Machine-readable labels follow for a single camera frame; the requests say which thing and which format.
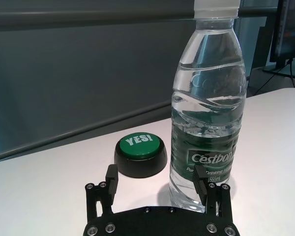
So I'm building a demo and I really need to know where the black computer monitor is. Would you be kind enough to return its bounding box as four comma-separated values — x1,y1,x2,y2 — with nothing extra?
262,0,295,81

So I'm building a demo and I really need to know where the thin black cable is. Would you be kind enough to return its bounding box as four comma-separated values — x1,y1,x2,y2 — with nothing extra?
247,58,295,89

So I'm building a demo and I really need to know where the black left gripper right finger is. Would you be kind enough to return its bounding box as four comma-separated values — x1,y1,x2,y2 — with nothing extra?
193,164,234,223

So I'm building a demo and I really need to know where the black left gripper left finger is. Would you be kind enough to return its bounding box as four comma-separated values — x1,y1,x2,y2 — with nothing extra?
85,164,119,222

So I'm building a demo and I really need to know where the clear water bottle green label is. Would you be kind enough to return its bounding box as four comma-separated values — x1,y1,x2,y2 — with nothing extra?
169,0,248,213

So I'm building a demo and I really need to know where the green YES button black base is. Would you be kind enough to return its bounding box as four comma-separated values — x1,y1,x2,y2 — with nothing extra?
114,132,168,178

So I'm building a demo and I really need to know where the grey horizontal handrail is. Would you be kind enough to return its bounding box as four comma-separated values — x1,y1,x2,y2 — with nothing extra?
0,6,278,32

